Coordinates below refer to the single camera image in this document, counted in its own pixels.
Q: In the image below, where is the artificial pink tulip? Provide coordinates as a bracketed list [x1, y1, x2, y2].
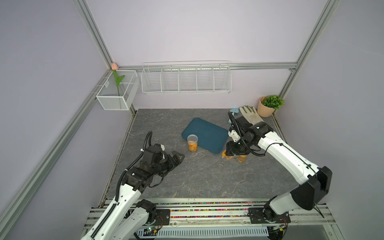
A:
[111, 63, 125, 96]

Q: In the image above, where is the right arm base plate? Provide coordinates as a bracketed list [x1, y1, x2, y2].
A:
[247, 207, 291, 224]

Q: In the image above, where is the white mesh wall basket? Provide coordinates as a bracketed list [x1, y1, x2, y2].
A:
[96, 70, 140, 111]

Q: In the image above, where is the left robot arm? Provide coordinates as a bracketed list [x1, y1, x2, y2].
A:
[83, 131, 185, 240]

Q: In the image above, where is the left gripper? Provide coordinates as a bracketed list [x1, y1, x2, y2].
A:
[151, 150, 185, 177]

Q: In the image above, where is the clear cookie jar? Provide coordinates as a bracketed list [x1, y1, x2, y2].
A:
[187, 135, 198, 152]
[222, 151, 234, 160]
[237, 155, 247, 163]

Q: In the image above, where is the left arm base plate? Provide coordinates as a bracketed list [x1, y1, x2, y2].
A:
[145, 209, 171, 226]

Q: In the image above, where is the blue garden trowel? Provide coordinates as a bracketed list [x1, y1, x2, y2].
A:
[228, 108, 240, 124]

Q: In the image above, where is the potted green plant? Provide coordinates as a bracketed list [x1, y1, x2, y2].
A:
[257, 95, 284, 118]

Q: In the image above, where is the white wire wall shelf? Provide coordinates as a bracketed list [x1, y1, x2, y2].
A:
[141, 61, 232, 95]

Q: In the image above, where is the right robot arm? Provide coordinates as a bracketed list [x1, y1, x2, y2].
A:
[224, 113, 333, 223]

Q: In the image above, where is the beige gardening glove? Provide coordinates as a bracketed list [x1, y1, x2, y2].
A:
[239, 106, 264, 125]

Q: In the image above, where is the teal plastic tray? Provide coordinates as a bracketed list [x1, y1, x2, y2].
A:
[182, 118, 229, 154]

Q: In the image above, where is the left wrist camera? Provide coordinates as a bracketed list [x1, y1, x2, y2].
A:
[155, 144, 166, 160]

